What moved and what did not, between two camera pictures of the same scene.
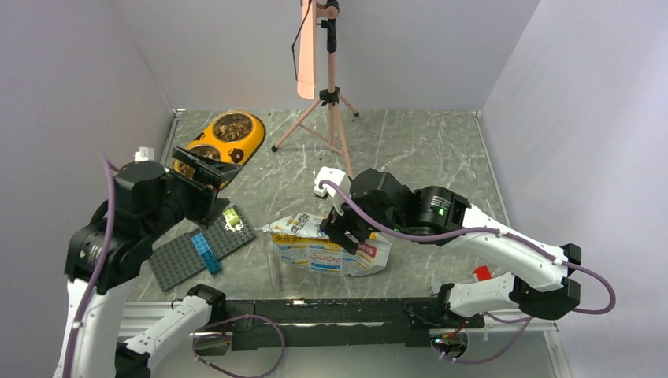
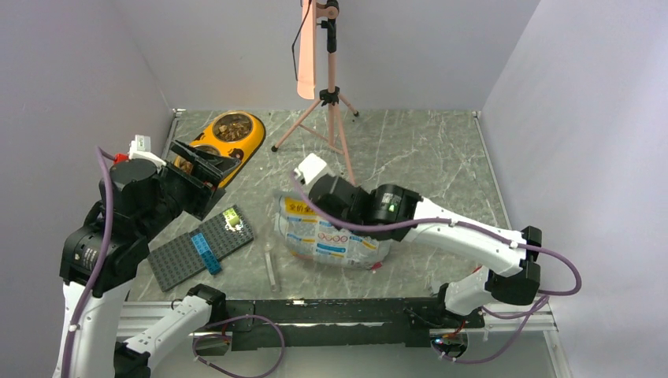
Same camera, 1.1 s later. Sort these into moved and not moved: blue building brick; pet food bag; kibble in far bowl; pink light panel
Moved: pet food bag
Not moved: kibble in far bowl; pink light panel; blue building brick
